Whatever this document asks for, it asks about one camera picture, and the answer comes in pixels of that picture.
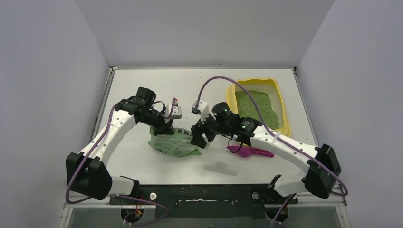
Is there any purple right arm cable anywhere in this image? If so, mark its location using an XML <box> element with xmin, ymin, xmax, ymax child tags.
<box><xmin>192</xmin><ymin>76</ymin><xmax>349</xmax><ymax>228</ymax></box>

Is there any yellow litter box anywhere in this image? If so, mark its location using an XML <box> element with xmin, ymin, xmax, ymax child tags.
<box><xmin>226</xmin><ymin>78</ymin><xmax>291</xmax><ymax>136</ymax></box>

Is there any green litter in box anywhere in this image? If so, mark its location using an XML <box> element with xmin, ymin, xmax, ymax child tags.
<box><xmin>235</xmin><ymin>90</ymin><xmax>280</xmax><ymax>129</ymax></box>

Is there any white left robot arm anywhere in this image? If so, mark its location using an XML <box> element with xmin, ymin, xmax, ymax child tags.
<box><xmin>65</xmin><ymin>87</ymin><xmax>180</xmax><ymax>204</ymax></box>

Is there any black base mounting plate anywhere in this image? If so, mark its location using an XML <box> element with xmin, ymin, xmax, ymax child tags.
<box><xmin>109</xmin><ymin>184</ymin><xmax>290</xmax><ymax>221</ymax></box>

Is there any magenta plastic scoop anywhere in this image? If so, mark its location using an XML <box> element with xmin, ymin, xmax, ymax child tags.
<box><xmin>226</xmin><ymin>145</ymin><xmax>274</xmax><ymax>158</ymax></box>

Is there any white bag sealing clip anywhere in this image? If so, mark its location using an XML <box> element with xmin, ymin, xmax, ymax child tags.
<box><xmin>203</xmin><ymin>162</ymin><xmax>237</xmax><ymax>176</ymax></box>

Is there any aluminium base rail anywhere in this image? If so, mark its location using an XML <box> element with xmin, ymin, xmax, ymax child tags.
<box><xmin>59</xmin><ymin>193</ymin><xmax>350</xmax><ymax>228</ymax></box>

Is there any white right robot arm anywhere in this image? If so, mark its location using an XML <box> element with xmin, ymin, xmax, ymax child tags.
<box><xmin>191</xmin><ymin>101</ymin><xmax>341</xmax><ymax>203</ymax></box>

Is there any green cat litter bag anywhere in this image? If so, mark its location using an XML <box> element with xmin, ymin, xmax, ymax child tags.
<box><xmin>148</xmin><ymin>127</ymin><xmax>202</xmax><ymax>158</ymax></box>

